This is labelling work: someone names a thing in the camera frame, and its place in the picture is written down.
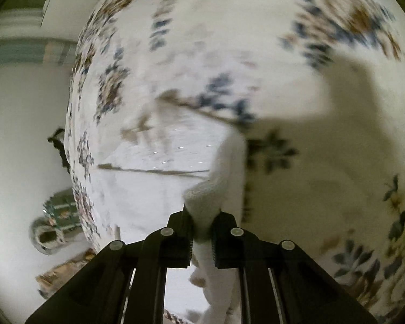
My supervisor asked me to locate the floral white fleece blanket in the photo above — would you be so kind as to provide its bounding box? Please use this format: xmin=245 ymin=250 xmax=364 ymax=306
xmin=65 ymin=0 xmax=405 ymax=323

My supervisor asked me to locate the white small cloth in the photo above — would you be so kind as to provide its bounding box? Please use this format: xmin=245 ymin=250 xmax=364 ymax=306
xmin=184 ymin=133 xmax=247 ymax=323

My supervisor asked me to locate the green patterned slipper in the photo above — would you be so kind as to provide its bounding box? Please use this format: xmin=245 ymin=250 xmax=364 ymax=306
xmin=43 ymin=188 xmax=81 ymax=232

